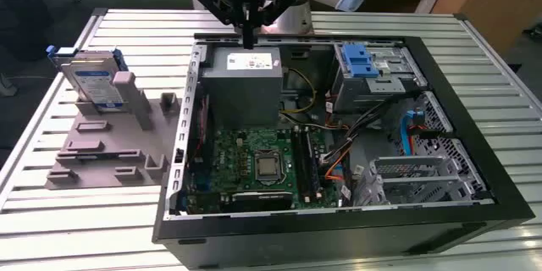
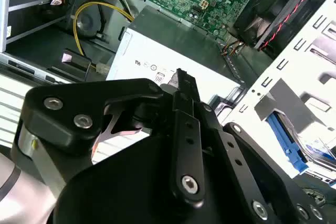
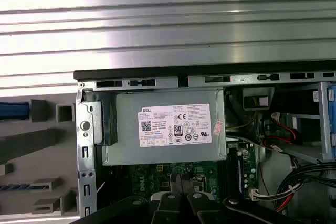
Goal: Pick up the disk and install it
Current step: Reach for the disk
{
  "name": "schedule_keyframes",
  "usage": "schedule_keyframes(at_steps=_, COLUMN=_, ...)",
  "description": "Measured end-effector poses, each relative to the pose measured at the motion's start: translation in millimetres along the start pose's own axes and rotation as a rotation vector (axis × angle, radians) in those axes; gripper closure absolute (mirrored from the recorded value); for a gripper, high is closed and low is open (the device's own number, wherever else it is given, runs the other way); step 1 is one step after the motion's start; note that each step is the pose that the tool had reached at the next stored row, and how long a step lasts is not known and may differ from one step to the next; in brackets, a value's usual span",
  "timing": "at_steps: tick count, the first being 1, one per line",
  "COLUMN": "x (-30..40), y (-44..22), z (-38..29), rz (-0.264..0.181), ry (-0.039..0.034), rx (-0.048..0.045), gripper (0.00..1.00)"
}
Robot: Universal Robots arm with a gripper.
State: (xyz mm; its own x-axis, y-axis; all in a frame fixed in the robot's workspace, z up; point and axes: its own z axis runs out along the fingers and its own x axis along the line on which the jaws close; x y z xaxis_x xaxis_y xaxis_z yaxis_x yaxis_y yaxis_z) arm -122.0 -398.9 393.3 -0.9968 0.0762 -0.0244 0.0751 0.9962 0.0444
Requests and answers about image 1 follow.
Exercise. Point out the silver CPU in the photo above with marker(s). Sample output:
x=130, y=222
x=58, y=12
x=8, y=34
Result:
x=267, y=167

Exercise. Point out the grey power supply unit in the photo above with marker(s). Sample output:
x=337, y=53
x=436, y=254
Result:
x=236, y=99

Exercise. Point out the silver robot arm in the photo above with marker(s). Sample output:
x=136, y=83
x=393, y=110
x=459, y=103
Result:
x=293, y=18

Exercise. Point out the green motherboard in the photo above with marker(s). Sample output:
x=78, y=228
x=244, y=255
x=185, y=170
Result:
x=236, y=144

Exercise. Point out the blue drive latch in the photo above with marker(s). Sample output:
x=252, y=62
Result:
x=359, y=60

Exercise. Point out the grey stand foot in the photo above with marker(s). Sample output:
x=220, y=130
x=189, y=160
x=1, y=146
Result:
x=6, y=87

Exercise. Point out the black graphics card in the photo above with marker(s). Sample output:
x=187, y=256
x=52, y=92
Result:
x=257, y=200

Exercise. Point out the hard disk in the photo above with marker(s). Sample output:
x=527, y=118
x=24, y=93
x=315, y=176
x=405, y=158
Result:
x=94, y=87

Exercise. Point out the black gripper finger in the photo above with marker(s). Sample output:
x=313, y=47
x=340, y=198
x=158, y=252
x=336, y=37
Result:
x=275, y=9
x=215, y=1

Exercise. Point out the metal disk bay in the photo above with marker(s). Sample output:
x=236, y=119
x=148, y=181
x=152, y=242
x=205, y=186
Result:
x=416, y=180

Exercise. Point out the black PC case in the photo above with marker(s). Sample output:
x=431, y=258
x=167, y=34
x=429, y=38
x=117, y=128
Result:
x=296, y=239

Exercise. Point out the black office chair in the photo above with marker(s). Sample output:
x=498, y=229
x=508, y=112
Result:
x=25, y=49

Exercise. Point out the black RAM slot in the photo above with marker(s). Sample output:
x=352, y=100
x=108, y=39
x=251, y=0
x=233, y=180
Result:
x=299, y=163

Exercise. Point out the metal optical drive cage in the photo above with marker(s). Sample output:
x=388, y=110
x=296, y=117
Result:
x=389, y=85

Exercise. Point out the black CPU socket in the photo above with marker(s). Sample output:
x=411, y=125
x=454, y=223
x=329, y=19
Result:
x=268, y=183

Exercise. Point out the grey parts rack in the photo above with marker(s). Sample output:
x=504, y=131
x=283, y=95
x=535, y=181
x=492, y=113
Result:
x=113, y=169

